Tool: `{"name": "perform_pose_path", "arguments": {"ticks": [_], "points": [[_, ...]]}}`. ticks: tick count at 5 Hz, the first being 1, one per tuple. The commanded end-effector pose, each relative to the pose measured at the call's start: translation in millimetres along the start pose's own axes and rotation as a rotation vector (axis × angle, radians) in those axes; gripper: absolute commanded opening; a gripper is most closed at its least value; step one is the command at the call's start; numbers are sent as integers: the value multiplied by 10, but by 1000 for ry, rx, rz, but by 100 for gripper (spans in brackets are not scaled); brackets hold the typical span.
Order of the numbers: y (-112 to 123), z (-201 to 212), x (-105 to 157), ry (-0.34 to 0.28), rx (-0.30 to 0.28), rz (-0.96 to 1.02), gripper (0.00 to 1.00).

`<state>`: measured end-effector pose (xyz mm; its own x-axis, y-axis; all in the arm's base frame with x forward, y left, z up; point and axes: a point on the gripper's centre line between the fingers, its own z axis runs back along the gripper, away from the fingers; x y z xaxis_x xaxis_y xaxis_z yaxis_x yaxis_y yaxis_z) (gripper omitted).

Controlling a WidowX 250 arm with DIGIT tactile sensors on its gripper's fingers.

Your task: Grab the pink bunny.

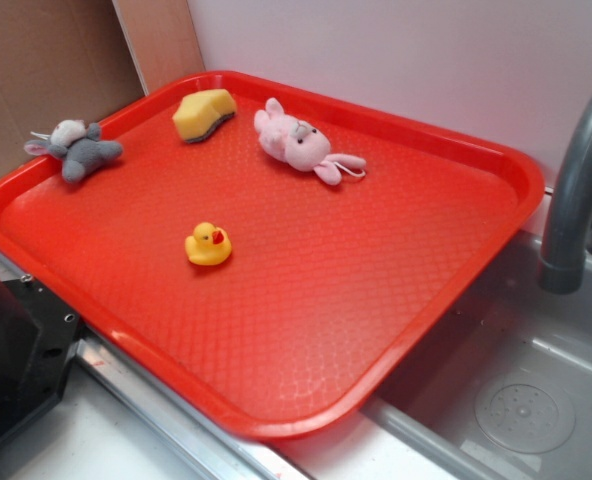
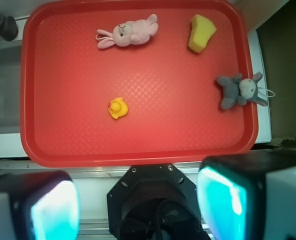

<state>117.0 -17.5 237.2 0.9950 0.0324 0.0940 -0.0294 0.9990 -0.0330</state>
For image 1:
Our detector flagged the grey toy sink basin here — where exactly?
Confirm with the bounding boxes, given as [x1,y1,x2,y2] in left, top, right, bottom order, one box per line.
[270,185,592,480]

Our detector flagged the red plastic tray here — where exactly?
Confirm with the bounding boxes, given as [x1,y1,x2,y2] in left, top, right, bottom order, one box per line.
[0,72,544,440]

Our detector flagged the pink plush bunny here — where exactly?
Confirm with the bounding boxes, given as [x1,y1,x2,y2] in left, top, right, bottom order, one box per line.
[254,98,367,186]

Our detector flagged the grey plush mouse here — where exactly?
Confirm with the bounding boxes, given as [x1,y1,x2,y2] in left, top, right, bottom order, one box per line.
[24,120,123,184]

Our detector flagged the yellow sponge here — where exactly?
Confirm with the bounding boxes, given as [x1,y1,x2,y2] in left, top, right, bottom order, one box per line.
[172,89,237,143]

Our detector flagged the yellow rubber duck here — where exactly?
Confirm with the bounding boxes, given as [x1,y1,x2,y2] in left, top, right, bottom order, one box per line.
[184,222,232,266]

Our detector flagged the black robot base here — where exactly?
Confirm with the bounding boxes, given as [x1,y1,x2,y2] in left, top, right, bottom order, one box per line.
[0,276,82,446]

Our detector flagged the brown cardboard panel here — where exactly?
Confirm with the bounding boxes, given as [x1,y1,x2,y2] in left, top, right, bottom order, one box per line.
[0,1,143,177]

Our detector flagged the grey faucet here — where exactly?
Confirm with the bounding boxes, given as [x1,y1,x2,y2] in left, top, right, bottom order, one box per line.
[537,97,592,294]

